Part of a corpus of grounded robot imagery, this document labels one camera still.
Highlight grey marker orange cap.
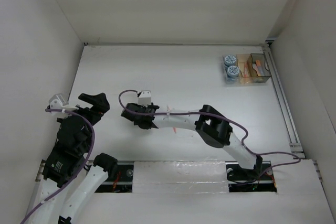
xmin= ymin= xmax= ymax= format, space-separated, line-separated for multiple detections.
xmin=255 ymin=60 xmax=265 ymax=76

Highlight red thin pen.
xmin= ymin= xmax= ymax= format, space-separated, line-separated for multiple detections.
xmin=244 ymin=62 xmax=250 ymax=78

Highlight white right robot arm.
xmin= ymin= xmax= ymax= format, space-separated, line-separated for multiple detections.
xmin=121 ymin=103 xmax=263 ymax=182

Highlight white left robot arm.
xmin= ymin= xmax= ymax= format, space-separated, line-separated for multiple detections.
xmin=22 ymin=93 xmax=118 ymax=223

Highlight white foam front board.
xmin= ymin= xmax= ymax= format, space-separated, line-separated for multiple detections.
xmin=132 ymin=161 xmax=229 ymax=194

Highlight clear plastic container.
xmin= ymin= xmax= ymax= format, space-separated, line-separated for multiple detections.
xmin=223 ymin=55 xmax=240 ymax=83

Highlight amber plastic container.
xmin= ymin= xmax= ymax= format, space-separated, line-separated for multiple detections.
xmin=236 ymin=54 xmax=259 ymax=84

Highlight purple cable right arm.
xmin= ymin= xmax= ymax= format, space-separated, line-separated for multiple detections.
xmin=118 ymin=90 xmax=302 ymax=185

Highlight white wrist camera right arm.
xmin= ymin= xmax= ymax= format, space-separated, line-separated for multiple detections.
xmin=138 ymin=90 xmax=152 ymax=106

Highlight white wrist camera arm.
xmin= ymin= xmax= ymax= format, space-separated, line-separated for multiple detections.
xmin=46 ymin=93 xmax=77 ymax=114
xmin=138 ymin=90 xmax=152 ymax=106

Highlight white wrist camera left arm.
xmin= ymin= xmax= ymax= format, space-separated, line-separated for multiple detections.
xmin=46 ymin=93 xmax=77 ymax=114

